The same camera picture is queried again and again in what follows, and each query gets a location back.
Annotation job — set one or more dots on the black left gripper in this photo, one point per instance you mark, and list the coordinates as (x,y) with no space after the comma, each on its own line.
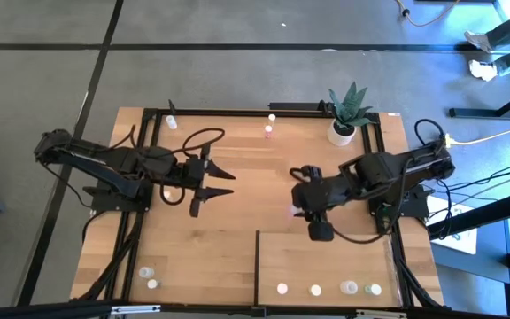
(188,173)

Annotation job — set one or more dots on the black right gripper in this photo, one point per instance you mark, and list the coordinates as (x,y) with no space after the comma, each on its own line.
(317,195)

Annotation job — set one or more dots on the pink medicine bottle white cap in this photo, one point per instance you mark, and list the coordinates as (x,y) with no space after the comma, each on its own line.
(282,288)
(290,211)
(268,131)

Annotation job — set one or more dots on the clear medicine bottle white cap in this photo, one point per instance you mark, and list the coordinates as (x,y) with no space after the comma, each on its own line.
(146,272)
(171,122)
(349,287)

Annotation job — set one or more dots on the green medicine bottle white cap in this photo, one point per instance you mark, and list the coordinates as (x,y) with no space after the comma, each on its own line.
(374,289)
(152,284)

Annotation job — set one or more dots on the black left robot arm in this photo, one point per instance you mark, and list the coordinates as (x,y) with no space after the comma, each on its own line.
(100,157)

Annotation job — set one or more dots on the white plant pot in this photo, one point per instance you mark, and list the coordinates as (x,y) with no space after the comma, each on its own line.
(339,138)

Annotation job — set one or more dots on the black flat bar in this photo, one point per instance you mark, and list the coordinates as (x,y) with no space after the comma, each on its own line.
(295,106)

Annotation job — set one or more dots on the green artificial plant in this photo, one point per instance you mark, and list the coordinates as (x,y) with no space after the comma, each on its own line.
(350,108)

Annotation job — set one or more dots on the yellow power plug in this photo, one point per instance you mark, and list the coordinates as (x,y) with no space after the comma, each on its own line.
(447,141)

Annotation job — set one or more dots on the white printed sheet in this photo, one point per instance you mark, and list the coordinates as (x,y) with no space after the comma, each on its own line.
(458,241)

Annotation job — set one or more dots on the black diagonal beam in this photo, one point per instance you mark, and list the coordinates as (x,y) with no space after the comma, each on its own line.
(481,217)

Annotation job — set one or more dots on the black floor stand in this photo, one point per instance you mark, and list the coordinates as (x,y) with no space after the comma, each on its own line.
(472,112)

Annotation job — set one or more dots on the person's shoe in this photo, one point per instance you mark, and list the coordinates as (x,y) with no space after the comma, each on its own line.
(481,71)
(476,41)

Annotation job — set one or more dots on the black rig beam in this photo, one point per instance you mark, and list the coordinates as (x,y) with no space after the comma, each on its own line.
(38,312)

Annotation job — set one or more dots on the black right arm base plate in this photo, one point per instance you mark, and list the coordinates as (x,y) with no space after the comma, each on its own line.
(414,206)

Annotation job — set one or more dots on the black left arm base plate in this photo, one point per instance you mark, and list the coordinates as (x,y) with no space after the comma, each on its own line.
(104,204)

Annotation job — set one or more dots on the silver bracket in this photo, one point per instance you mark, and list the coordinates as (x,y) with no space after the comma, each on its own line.
(135,309)
(379,314)

